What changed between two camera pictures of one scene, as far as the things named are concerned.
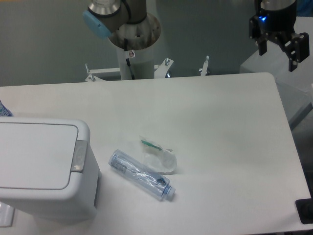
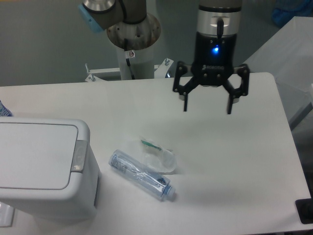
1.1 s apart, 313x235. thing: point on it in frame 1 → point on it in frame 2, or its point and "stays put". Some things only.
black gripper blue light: [277, 18] → [213, 63]
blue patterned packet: [4, 110] stays put
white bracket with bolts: [161, 71] stays put
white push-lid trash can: [48, 170] stays put
